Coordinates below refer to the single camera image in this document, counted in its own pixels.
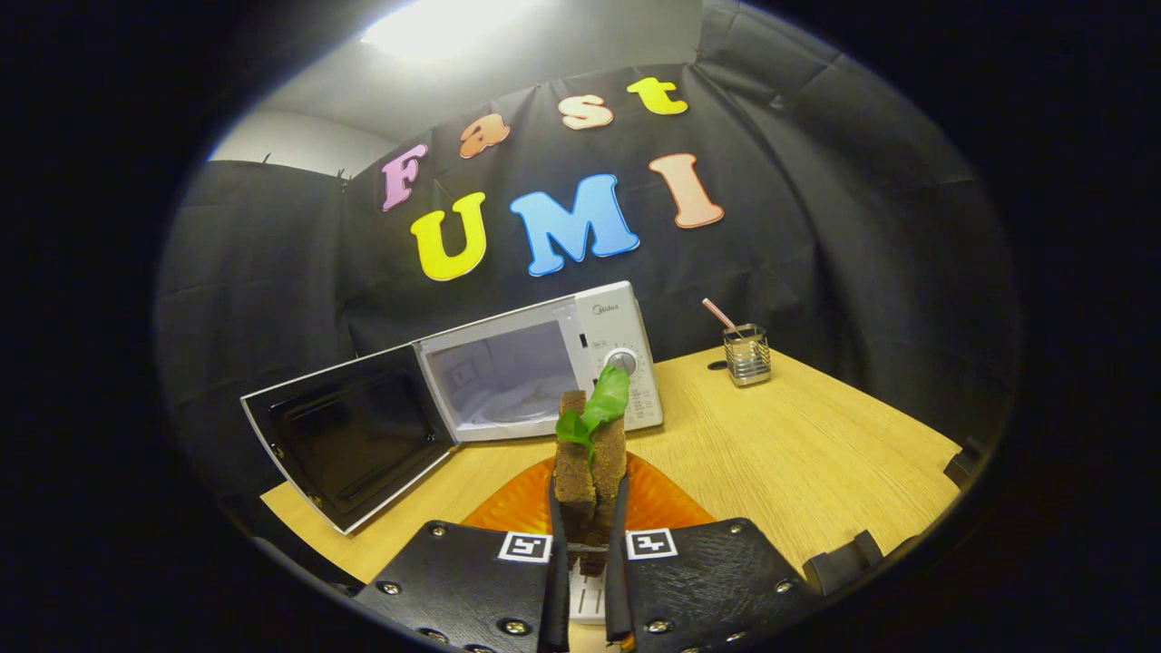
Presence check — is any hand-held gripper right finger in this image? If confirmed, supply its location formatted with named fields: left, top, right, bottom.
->
left=605, top=453, right=823, bottom=653

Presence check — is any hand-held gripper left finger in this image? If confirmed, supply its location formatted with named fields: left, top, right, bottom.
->
left=352, top=456, right=571, bottom=653

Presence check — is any brown bread lettuce sandwich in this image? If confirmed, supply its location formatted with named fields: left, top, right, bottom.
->
left=552, top=365, right=632, bottom=578

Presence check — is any white microwave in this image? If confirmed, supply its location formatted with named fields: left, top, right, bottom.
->
left=239, top=280, right=665, bottom=536

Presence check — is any glass microwave turntable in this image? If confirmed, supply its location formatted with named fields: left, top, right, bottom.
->
left=474, top=375, right=583, bottom=427

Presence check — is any black table clamp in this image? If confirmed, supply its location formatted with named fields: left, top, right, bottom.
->
left=802, top=530, right=883, bottom=598
left=942, top=436, right=986, bottom=492

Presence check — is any pink striped straw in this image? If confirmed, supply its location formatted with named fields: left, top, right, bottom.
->
left=700, top=297, right=741, bottom=336

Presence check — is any metal wire holder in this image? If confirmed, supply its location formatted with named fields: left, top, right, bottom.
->
left=722, top=323, right=773, bottom=388

